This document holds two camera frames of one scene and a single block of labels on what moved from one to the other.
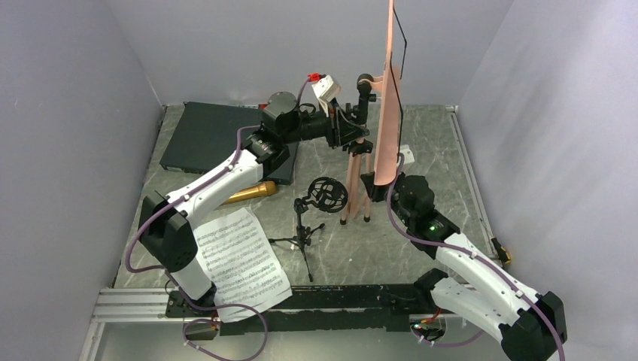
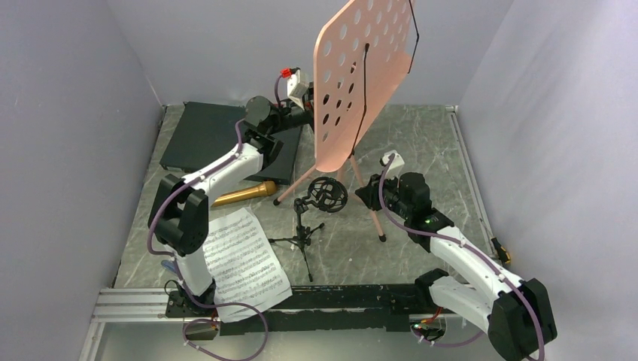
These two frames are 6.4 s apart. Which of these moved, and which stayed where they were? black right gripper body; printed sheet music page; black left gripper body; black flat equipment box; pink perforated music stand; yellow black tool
Moved: black left gripper body; pink perforated music stand
Stayed: printed sheet music page; black flat equipment box; black right gripper body; yellow black tool
